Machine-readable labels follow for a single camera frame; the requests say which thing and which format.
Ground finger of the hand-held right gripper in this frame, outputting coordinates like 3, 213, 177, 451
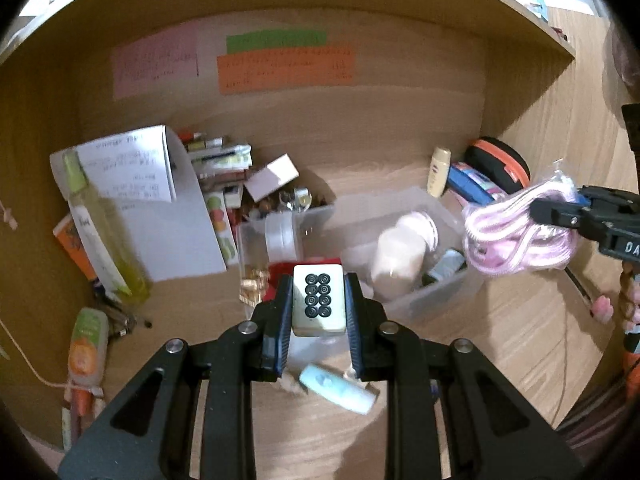
576, 184, 640, 209
530, 196, 614, 234

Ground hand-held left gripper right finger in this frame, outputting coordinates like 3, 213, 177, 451
344, 272, 583, 480

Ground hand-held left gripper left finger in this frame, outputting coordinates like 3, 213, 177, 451
57, 274, 295, 480

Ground white mahjong tile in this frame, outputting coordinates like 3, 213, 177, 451
291, 263, 348, 337

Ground pink rope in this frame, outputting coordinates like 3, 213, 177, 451
460, 160, 581, 277

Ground white bottle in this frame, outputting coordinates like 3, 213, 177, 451
370, 227, 431, 293

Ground clear round jar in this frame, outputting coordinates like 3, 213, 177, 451
264, 211, 304, 264

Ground clear plastic storage box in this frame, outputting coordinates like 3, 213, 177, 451
236, 187, 486, 318

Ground wooden desktop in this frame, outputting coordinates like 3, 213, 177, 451
15, 155, 616, 480

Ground person's right hand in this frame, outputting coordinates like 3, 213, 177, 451
592, 267, 640, 338

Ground gold binder clips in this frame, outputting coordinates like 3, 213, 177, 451
240, 267, 271, 306

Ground pale blue tube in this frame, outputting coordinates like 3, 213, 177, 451
299, 364, 377, 415

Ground black case with orange trim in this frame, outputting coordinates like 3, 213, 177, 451
465, 137, 532, 196

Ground blue toothpaste box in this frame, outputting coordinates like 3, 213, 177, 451
446, 161, 506, 206

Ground fruit print carton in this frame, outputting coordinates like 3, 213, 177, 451
205, 192, 241, 266

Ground yellow lotion tube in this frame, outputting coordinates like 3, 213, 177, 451
427, 146, 452, 198

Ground small white box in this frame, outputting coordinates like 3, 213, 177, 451
243, 154, 300, 202

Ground black binder clips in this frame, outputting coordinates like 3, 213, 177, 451
94, 290, 153, 342

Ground pile of stationery packets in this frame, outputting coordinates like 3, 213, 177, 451
180, 130, 253, 181

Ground green and orange cream tube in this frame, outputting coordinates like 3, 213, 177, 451
67, 307, 110, 386

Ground green spray bottle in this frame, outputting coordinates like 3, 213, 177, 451
62, 150, 151, 306

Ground white printed receipt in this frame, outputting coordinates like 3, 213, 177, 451
75, 127, 176, 203

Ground orange booklet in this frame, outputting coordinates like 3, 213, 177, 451
52, 212, 98, 281

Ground orange paper note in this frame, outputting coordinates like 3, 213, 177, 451
216, 45, 357, 95

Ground green paper note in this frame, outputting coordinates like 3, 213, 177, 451
226, 30, 328, 54

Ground pink paper note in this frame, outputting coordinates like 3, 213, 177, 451
111, 25, 199, 100

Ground thin black cable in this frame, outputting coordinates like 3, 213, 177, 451
554, 264, 597, 426

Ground white earphone cable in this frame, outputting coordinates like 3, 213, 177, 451
0, 319, 73, 392

